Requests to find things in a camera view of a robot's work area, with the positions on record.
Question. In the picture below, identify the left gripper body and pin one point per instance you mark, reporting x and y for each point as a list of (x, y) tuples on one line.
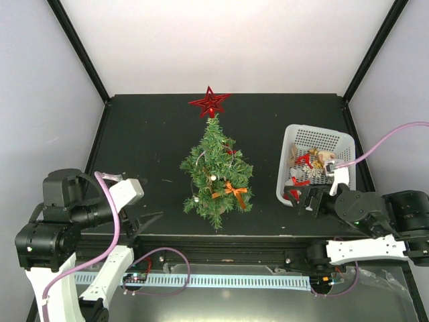
[(130, 227)]

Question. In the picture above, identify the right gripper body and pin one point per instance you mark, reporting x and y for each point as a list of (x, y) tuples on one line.
[(317, 192)]

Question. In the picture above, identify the white plastic basket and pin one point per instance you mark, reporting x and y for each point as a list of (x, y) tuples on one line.
[(309, 140)]

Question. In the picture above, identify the gold glitter cutout ornament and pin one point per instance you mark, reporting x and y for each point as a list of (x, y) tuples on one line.
[(210, 178)]

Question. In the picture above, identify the small green christmas tree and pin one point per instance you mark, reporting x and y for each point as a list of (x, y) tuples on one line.
[(231, 191)]

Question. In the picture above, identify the red star ornament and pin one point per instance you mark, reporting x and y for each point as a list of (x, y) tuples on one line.
[(211, 103)]

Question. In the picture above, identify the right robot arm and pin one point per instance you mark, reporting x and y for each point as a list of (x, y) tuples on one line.
[(394, 226)]

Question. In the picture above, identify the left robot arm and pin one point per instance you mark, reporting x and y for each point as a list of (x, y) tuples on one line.
[(46, 246)]

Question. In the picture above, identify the red ribbon bow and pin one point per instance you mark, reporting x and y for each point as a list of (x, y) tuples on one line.
[(293, 181)]

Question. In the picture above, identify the white snowflake ornament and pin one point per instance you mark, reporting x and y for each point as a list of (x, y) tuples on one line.
[(312, 172)]

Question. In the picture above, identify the burlap bow ornament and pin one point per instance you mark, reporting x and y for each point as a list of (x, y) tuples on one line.
[(293, 152)]

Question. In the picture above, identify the small circuit board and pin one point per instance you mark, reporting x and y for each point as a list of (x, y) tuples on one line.
[(135, 278)]

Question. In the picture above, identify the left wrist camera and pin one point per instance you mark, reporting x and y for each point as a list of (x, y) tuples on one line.
[(126, 192)]

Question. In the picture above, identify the white slotted cable duct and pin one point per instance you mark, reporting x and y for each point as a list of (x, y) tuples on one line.
[(226, 281)]

